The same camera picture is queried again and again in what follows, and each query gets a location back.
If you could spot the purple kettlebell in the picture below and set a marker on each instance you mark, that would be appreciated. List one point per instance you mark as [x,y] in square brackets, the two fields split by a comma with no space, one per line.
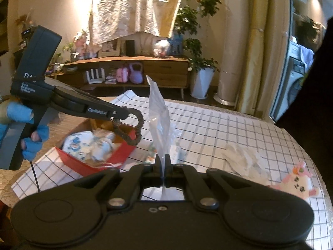
[136,74]

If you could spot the clear plastic bag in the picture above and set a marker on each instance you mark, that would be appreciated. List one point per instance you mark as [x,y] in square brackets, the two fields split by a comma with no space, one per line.
[158,119]

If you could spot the small pink bag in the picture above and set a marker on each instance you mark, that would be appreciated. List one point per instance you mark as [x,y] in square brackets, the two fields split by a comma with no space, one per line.
[122,75]

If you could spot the yellow curtain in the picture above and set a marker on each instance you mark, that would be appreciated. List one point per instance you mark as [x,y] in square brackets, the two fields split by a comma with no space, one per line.
[270,44]

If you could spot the black box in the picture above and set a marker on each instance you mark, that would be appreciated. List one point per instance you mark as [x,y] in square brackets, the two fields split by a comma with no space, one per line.
[130,48]

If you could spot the blue print white diaper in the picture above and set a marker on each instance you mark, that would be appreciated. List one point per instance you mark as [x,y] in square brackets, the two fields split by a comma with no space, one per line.
[76,145]

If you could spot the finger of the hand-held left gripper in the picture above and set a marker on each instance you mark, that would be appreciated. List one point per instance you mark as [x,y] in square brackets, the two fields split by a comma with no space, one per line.
[96,99]
[104,110]

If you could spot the person's left hand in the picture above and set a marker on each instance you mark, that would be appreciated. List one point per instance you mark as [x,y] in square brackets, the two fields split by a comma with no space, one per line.
[15,112]

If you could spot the white plastic bag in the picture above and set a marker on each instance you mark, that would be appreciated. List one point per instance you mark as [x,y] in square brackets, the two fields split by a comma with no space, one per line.
[161,49]

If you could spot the white plant pot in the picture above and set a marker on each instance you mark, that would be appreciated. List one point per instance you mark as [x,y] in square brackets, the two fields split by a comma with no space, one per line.
[203,83]

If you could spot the blue bag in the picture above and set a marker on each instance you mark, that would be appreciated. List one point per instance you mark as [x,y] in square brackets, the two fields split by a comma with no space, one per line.
[176,45]

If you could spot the washing machine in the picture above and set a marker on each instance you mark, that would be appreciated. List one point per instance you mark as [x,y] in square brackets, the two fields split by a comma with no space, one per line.
[294,83]

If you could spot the pink flower bouquet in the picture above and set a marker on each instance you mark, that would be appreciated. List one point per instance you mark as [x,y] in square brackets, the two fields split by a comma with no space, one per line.
[80,45]

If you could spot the green potted plant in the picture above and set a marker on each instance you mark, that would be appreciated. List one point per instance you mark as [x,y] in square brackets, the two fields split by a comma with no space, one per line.
[197,18]

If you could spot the wooden sideboard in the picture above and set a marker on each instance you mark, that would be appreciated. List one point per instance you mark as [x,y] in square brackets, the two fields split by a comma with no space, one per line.
[161,69]

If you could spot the white draped sheet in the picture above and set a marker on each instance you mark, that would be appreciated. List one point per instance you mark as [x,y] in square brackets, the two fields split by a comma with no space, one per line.
[138,7]

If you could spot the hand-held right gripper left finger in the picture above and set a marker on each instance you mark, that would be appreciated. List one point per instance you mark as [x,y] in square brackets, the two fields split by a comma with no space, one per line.
[159,166]

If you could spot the white face mask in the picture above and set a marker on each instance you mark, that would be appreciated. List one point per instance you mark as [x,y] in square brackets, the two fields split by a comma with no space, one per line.
[247,161]

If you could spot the white pink plush toy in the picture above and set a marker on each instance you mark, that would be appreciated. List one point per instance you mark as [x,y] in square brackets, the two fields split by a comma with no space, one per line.
[296,185]

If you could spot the white standing air conditioner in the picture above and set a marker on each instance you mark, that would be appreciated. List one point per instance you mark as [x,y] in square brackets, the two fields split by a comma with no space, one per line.
[238,44]

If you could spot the clear plastic packet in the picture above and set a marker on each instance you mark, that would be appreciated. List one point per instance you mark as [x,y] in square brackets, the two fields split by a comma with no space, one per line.
[178,155]

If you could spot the picture frame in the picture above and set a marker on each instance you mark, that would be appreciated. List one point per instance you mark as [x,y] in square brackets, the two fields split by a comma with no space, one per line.
[109,48]

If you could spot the black draped cloth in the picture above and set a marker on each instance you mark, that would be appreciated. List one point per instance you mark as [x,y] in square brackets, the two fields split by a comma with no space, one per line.
[320,96]

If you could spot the white checked tablecloth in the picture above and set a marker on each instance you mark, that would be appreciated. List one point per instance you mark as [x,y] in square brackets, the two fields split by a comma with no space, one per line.
[221,125]

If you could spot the black scrunchie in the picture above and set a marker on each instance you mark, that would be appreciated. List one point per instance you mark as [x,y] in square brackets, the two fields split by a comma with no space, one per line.
[139,125]

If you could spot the red box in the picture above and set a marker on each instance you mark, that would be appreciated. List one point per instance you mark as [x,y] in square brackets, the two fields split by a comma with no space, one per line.
[78,164]

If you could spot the white router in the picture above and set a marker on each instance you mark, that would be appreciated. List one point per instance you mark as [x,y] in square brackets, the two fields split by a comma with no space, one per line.
[94,78]

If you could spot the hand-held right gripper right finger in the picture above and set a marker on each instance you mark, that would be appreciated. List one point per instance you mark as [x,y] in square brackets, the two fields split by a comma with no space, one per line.
[168,166]

